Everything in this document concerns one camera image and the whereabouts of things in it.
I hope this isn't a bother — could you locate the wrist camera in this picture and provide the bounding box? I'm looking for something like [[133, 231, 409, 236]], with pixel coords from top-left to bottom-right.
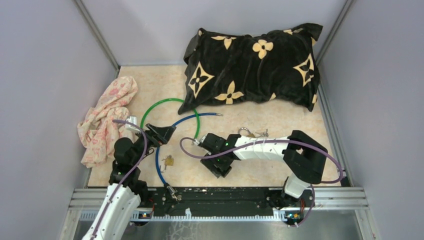
[[124, 115, 140, 134], [198, 133, 229, 156]]

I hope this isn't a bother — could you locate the aluminium frame rail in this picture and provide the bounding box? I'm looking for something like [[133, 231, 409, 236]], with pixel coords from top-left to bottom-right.
[[69, 187, 369, 222]]

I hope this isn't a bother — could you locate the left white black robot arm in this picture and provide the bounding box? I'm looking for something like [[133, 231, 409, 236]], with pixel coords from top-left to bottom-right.
[[83, 123, 176, 240]]

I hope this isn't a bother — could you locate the pink floral white cloth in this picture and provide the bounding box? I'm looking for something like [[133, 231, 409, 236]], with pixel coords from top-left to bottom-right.
[[77, 76, 139, 168]]

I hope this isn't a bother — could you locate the green cable lock loop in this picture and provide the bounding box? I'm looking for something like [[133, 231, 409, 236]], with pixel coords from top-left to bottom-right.
[[140, 98, 201, 138]]

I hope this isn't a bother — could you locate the large brass padlock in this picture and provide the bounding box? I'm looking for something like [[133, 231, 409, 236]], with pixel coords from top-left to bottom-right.
[[237, 127, 256, 138]]

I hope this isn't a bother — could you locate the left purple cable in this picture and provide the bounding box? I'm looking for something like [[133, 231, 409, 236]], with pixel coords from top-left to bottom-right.
[[89, 119, 149, 240]]

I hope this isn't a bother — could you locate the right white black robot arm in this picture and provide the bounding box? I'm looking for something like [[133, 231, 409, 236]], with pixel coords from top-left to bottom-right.
[[197, 130, 328, 209]]

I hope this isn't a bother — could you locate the black pillow with beige flowers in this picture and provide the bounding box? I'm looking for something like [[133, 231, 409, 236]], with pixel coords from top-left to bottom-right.
[[178, 23, 323, 114]]

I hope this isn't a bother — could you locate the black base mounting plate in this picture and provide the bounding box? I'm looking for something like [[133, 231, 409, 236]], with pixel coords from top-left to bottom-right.
[[139, 187, 313, 219]]

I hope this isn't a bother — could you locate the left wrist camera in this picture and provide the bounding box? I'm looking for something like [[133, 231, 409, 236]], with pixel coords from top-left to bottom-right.
[[124, 115, 140, 134]]

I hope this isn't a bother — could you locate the small brass padlock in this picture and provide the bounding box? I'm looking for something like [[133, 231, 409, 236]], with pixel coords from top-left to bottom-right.
[[161, 155, 174, 173]]

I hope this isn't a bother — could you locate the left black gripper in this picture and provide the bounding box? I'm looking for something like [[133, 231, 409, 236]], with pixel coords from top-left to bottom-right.
[[131, 122, 176, 166]]

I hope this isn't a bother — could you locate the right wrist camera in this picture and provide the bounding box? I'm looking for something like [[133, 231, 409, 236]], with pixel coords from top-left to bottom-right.
[[198, 133, 229, 156]]

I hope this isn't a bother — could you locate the blue cable lock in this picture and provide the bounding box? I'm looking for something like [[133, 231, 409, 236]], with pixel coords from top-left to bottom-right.
[[154, 112, 223, 190]]

